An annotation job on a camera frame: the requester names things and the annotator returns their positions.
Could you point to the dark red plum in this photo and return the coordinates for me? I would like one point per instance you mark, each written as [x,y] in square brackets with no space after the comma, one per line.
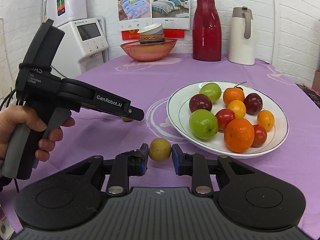
[200,101]
[253,103]

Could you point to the large orange mandarin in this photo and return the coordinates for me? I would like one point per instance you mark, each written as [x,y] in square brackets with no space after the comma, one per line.
[233,93]

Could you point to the leopard pattern blanket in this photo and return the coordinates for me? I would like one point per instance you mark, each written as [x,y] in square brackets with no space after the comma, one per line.
[312,94]

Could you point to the small orange kumquat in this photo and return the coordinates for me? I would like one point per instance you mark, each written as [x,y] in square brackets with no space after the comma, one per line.
[266,119]

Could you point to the red cherry tomato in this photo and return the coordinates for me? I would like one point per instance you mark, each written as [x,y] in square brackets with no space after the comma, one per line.
[224,117]

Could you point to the orange glass bowl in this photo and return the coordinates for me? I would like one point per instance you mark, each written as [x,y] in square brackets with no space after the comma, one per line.
[148,52]

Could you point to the white water dispenser machine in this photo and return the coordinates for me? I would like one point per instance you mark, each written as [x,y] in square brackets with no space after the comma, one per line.
[83,47]

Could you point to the yellow-orange kumquat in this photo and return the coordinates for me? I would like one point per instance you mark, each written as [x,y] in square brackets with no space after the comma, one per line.
[238,107]

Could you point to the white thermos jug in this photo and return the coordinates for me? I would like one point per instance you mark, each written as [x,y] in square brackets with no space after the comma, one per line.
[242,37]

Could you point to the white round plate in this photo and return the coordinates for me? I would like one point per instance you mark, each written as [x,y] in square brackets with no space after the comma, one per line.
[178,113]

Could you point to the bedding calendar poster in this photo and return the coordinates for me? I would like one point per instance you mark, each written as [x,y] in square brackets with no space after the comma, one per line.
[137,14]

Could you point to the green apple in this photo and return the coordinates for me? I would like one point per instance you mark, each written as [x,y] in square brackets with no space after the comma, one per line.
[203,124]
[212,91]

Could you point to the stack of small bowls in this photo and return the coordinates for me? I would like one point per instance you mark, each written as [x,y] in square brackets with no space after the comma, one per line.
[151,34]

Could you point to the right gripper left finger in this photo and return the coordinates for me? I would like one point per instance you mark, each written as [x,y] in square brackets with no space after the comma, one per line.
[126,165]

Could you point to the white wall water purifier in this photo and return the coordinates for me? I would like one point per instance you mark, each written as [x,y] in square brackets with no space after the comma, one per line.
[64,11]

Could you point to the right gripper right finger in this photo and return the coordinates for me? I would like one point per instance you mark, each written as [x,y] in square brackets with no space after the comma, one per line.
[197,167]

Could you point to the cardboard boxes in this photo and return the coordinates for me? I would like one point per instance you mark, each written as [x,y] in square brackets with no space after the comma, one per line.
[316,81]

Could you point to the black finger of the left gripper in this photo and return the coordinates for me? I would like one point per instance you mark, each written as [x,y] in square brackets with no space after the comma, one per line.
[135,113]

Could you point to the purple tablecloth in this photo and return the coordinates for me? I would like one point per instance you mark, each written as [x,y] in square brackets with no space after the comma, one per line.
[149,85]

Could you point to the red thermos jug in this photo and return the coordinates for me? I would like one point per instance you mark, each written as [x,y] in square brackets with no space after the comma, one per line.
[207,33]

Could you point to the brown-green longan fruit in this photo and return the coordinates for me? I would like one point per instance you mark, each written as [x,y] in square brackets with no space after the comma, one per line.
[159,150]

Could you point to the person's left hand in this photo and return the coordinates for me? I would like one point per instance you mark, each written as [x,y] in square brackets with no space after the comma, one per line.
[14,115]

